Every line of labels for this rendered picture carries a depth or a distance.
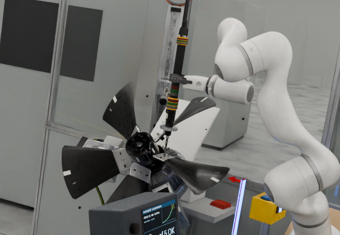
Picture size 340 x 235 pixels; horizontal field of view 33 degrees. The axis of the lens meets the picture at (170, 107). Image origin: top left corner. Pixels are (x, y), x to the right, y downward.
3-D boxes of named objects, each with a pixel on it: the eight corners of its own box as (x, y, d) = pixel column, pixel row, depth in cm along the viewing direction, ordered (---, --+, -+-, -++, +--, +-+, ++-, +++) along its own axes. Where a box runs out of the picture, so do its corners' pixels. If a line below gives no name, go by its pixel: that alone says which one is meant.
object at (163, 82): (156, 93, 295) (158, 77, 294) (169, 95, 295) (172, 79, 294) (157, 96, 285) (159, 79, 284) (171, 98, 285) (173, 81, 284)
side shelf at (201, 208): (174, 193, 308) (175, 187, 307) (235, 213, 290) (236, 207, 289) (150, 201, 287) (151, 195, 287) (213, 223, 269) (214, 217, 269)
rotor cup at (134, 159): (126, 170, 240) (115, 153, 230) (142, 141, 246) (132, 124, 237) (155, 179, 233) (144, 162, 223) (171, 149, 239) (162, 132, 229)
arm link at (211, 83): (211, 98, 214) (204, 96, 215) (221, 97, 221) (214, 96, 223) (214, 76, 212) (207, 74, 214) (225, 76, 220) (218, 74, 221)
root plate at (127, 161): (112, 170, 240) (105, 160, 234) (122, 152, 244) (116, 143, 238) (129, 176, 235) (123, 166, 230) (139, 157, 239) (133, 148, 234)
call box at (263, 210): (262, 213, 250) (267, 189, 249) (284, 220, 245) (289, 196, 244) (247, 221, 237) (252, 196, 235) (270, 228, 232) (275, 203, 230)
